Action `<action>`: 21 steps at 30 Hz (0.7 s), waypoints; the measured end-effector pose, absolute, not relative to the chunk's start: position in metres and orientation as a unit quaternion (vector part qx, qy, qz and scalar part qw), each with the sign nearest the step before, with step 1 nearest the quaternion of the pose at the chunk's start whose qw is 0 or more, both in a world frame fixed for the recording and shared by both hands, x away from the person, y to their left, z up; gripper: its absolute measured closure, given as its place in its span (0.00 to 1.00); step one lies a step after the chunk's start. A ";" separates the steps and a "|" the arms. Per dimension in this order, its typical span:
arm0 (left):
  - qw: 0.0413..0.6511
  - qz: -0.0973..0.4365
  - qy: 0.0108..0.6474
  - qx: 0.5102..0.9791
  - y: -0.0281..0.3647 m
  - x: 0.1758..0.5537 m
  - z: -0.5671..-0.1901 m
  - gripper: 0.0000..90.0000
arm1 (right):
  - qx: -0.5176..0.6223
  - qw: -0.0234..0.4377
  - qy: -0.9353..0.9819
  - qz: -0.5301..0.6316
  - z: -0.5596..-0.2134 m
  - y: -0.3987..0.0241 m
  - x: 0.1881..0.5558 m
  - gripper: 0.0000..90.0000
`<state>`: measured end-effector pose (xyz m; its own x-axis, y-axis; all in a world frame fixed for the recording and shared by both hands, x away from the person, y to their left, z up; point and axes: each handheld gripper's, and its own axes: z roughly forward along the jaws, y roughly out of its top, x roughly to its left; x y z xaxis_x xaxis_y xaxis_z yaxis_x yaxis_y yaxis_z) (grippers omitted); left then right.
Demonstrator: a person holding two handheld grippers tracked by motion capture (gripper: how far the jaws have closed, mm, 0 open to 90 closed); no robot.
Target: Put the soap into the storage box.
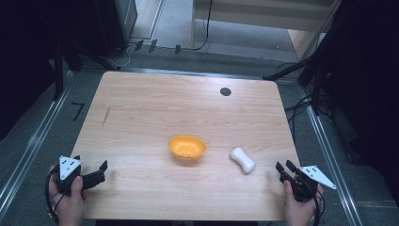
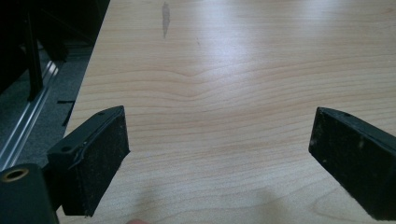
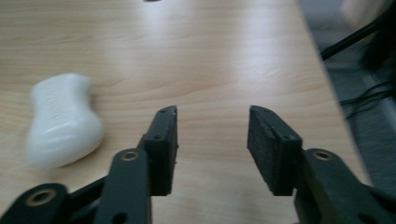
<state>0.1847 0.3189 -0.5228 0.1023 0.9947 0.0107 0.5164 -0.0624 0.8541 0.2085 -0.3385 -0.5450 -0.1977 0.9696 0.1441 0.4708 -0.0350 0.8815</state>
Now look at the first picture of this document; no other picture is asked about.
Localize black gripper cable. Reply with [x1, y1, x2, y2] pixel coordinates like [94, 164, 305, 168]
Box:
[309, 186, 327, 226]
[44, 169, 64, 224]

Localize dark curtain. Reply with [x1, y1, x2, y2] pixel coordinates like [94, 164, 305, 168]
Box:
[0, 0, 98, 141]
[309, 0, 399, 208]

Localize white floor cable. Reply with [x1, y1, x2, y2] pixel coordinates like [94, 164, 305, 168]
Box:
[116, 42, 136, 69]

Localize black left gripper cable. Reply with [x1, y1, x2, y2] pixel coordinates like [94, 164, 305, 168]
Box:
[44, 169, 64, 224]

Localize black floor cables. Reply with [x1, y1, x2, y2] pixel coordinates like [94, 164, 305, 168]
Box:
[283, 93, 315, 135]

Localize black hanging cable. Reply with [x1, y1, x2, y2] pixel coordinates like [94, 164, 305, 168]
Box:
[190, 0, 215, 53]

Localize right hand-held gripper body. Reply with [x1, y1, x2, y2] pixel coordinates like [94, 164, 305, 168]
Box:
[279, 165, 338, 202]

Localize metal floor rail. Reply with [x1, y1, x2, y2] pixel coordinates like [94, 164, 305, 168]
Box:
[121, 66, 265, 81]
[0, 88, 71, 215]
[299, 86, 365, 226]

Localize black metal stand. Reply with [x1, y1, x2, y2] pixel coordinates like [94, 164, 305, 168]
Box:
[52, 39, 121, 102]
[263, 56, 332, 117]

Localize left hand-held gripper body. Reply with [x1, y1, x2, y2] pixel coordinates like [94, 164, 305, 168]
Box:
[55, 154, 83, 197]

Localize orange plastic bowl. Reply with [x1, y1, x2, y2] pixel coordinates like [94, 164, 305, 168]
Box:
[168, 135, 208, 161]

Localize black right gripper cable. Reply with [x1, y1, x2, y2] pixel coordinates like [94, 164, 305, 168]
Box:
[309, 186, 327, 226]

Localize person's right hand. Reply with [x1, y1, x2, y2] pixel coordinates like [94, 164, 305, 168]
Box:
[282, 180, 325, 226]

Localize white wooden furniture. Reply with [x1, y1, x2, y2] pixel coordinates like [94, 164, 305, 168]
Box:
[190, 0, 343, 61]

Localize person's left hand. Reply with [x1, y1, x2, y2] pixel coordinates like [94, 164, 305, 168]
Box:
[48, 165, 87, 226]

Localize white peanut-shaped bottle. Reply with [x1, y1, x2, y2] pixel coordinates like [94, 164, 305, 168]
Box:
[230, 146, 257, 175]

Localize dark cabinet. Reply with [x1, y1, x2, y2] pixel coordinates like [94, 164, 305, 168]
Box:
[93, 0, 139, 58]

